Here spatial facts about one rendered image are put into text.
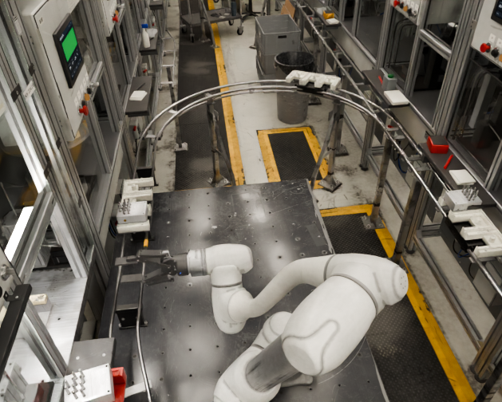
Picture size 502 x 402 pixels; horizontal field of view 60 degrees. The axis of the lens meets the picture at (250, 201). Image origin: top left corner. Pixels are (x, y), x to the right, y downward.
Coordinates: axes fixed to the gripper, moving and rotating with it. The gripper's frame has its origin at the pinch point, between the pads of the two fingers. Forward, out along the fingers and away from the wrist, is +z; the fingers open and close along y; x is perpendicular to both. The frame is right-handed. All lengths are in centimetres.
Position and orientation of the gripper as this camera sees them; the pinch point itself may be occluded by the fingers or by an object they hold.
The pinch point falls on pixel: (126, 269)
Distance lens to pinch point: 149.5
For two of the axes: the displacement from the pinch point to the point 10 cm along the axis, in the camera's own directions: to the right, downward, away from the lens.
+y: -0.3, -7.7, -6.4
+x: 1.2, 6.3, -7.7
